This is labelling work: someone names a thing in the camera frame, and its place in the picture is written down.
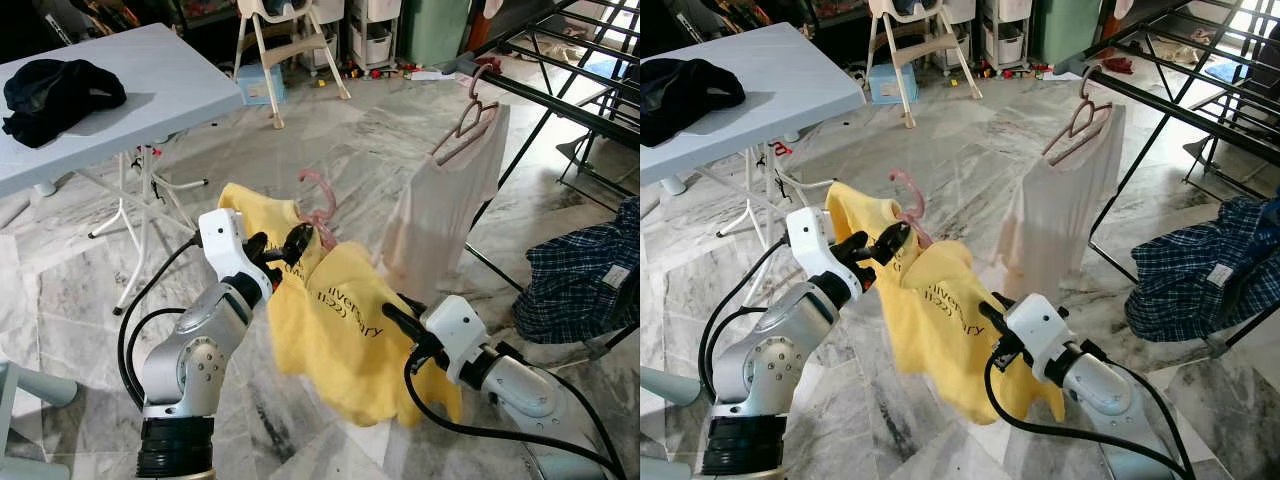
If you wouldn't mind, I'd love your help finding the grey plastic chair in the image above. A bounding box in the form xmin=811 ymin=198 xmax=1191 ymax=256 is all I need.
xmin=640 ymin=365 xmax=706 ymax=480
xmin=0 ymin=360 xmax=79 ymax=480

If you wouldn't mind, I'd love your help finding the cream white shirt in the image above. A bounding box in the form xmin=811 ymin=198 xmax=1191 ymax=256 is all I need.
xmin=995 ymin=100 xmax=1126 ymax=306
xmin=375 ymin=100 xmax=511 ymax=306

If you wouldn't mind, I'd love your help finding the blue plaid shirt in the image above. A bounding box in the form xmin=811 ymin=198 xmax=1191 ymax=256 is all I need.
xmin=512 ymin=195 xmax=641 ymax=346
xmin=1125 ymin=195 xmax=1280 ymax=346

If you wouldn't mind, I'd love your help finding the pink plastic hanger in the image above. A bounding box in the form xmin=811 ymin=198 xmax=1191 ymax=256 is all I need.
xmin=890 ymin=168 xmax=936 ymax=251
xmin=297 ymin=168 xmax=339 ymax=251

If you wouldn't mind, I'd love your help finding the black crumpled garment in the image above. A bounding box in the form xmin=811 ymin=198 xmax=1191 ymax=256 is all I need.
xmin=2 ymin=58 xmax=128 ymax=149
xmin=640 ymin=58 xmax=746 ymax=149

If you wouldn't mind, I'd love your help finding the dusky brown clothes hanger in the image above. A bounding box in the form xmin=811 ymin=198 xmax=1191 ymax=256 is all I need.
xmin=1042 ymin=65 xmax=1114 ymax=166
xmin=430 ymin=65 xmax=501 ymax=166

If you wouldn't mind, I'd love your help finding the white plastic drawer unit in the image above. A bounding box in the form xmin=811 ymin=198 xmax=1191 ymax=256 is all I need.
xmin=978 ymin=0 xmax=1031 ymax=71
xmin=345 ymin=0 xmax=401 ymax=71

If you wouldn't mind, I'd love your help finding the black metal drying rack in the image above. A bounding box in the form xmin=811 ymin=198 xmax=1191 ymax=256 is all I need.
xmin=1075 ymin=0 xmax=1280 ymax=356
xmin=455 ymin=0 xmax=641 ymax=361

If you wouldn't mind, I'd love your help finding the light blue folding table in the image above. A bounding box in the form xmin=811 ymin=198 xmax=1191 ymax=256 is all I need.
xmin=640 ymin=22 xmax=869 ymax=241
xmin=0 ymin=22 xmax=246 ymax=316

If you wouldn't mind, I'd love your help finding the yellow printed t-shirt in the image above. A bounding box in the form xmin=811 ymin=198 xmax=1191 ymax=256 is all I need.
xmin=825 ymin=180 xmax=1066 ymax=426
xmin=218 ymin=182 xmax=466 ymax=429

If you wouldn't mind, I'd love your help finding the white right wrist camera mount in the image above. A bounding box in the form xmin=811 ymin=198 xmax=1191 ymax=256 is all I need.
xmin=1003 ymin=293 xmax=1076 ymax=386
xmin=420 ymin=296 xmax=493 ymax=386

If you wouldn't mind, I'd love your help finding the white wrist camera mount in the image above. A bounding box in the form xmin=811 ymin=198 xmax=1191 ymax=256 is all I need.
xmin=420 ymin=296 xmax=493 ymax=386
xmin=1003 ymin=293 xmax=1076 ymax=386
xmin=785 ymin=207 xmax=861 ymax=301
xmin=197 ymin=208 xmax=271 ymax=296

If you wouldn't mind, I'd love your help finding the green cabinet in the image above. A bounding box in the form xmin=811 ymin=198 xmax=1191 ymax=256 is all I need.
xmin=400 ymin=0 xmax=471 ymax=66
xmin=1032 ymin=0 xmax=1103 ymax=66

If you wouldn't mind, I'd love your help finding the white baby high chair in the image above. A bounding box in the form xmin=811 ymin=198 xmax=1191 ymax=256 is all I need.
xmin=865 ymin=0 xmax=983 ymax=129
xmin=233 ymin=0 xmax=353 ymax=131

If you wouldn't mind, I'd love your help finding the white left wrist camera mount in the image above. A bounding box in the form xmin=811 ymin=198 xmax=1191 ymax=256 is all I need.
xmin=785 ymin=207 xmax=861 ymax=301
xmin=197 ymin=208 xmax=271 ymax=296

